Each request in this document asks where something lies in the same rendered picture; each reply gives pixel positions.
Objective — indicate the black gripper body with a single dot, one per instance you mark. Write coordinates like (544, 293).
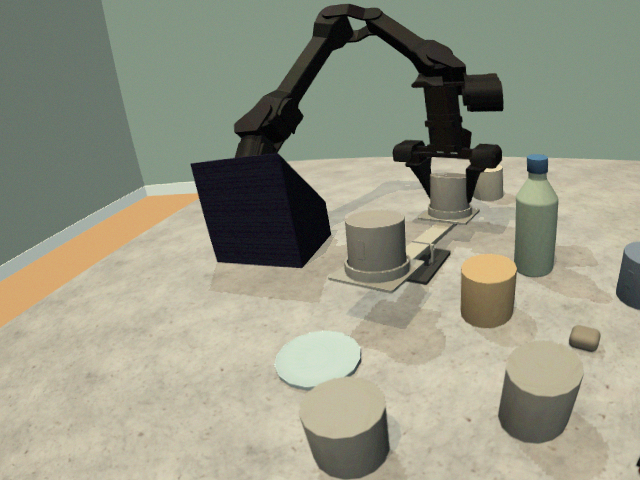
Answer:
(445, 135)

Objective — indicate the beige balance beam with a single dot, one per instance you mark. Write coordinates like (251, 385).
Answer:
(422, 260)

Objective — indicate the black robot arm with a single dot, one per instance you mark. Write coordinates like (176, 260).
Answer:
(442, 75)

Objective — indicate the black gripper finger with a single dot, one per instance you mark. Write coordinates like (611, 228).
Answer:
(422, 171)
(472, 175)

